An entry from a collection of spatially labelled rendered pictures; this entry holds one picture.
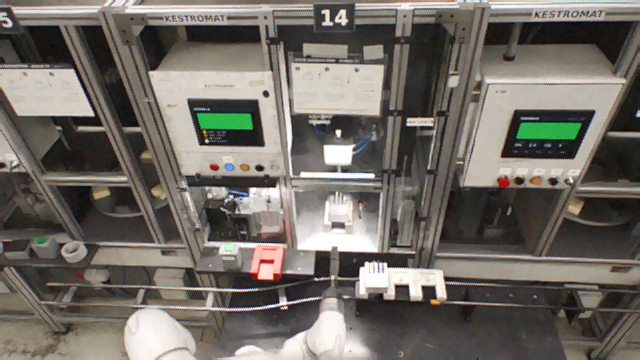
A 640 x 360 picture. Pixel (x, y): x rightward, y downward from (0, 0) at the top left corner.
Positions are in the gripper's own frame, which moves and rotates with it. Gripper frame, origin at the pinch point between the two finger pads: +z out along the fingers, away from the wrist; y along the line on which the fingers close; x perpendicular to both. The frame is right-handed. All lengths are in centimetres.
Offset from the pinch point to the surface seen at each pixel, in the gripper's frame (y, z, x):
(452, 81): 67, 21, -38
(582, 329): -113, 41, -146
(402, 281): -25.5, 8.5, -29.3
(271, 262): -19.5, 11.7, 29.5
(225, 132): 48, 18, 40
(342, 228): -20.9, 34.7, -1.9
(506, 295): -44, 17, -80
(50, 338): -112, 18, 180
